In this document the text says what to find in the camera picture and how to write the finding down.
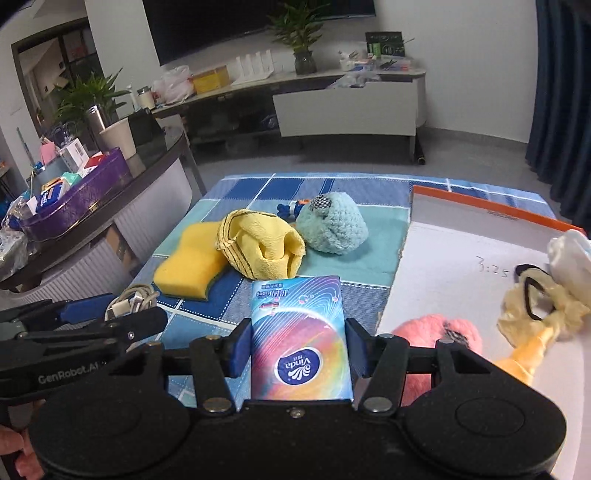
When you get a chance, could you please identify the usb cable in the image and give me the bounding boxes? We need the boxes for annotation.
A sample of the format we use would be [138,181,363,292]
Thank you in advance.
[104,283,160,322]

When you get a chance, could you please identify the pink fluffy pompom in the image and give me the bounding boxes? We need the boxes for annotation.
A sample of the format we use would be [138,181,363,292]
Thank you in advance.
[392,314,484,406]

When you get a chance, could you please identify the Vinda tissue pack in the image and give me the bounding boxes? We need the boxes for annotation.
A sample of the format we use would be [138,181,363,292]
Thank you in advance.
[250,276,353,401]

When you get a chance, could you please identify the yellow sponge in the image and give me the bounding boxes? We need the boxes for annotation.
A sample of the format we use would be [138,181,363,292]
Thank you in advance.
[153,221,229,301]

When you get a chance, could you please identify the yellow striped towel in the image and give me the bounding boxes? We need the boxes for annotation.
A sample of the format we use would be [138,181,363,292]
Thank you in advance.
[216,209,305,280]

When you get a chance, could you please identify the teal crochet plush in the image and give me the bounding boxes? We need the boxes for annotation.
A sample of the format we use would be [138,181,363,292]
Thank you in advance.
[295,192,369,255]

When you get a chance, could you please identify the blue orange knitted toy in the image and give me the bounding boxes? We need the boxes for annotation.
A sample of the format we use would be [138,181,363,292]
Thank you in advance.
[276,199,310,221]

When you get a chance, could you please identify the orange cloth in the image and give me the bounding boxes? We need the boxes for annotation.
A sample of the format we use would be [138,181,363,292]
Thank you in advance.
[493,327,560,386]

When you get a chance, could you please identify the pale yellow scrunchie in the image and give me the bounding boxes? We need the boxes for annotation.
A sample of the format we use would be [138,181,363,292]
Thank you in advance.
[497,264,590,347]

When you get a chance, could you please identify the black hair tie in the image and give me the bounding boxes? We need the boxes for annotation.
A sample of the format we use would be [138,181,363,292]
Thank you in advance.
[513,263,562,322]

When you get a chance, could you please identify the white drawstring pouch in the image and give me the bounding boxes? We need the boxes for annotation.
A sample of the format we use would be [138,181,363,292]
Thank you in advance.
[547,229,590,303]

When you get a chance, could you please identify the person's left hand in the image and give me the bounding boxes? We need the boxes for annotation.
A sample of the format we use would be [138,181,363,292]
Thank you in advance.
[0,426,45,480]

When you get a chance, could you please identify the dark round side table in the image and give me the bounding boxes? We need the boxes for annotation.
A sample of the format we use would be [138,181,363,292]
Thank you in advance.
[1,127,207,292]

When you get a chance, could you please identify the blue checkered tablecloth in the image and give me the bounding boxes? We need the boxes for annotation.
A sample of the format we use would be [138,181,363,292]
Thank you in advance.
[108,172,562,409]

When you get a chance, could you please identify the orange-rimmed white box lid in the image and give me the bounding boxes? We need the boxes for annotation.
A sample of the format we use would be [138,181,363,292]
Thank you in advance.
[379,186,590,479]

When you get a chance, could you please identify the purple tray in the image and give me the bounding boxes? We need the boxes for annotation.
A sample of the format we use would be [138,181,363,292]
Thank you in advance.
[19,148,132,242]

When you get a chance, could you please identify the white paper cup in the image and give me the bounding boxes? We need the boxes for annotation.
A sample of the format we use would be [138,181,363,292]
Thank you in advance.
[99,118,136,160]

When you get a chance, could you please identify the steel tumbler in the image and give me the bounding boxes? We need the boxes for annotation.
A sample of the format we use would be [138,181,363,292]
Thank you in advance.
[85,104,109,138]

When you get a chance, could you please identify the green plant on table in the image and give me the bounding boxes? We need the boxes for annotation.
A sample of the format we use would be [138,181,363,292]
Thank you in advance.
[53,70,130,130]

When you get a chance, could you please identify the white tv cabinet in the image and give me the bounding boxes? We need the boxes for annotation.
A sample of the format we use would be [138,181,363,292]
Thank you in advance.
[153,69,427,165]

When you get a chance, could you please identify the white plastic bag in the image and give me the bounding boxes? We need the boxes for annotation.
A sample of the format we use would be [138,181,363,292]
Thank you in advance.
[152,65,194,105]

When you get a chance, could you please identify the yellow box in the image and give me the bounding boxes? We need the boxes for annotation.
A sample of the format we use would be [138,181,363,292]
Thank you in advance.
[190,65,231,95]

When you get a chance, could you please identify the white wifi router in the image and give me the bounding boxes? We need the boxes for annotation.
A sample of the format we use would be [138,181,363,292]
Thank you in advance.
[231,49,274,86]

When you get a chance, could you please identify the dark blue curtain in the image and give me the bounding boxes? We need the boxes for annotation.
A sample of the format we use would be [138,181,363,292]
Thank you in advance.
[526,1,590,231]

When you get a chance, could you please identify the black green display box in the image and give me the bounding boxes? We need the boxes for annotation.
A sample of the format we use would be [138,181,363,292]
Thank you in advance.
[365,31,406,58]

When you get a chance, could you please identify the black television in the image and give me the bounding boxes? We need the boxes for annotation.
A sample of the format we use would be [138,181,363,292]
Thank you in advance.
[141,0,378,67]

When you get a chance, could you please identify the potted bamboo plant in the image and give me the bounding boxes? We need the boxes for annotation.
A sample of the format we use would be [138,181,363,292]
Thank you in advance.
[269,1,328,75]

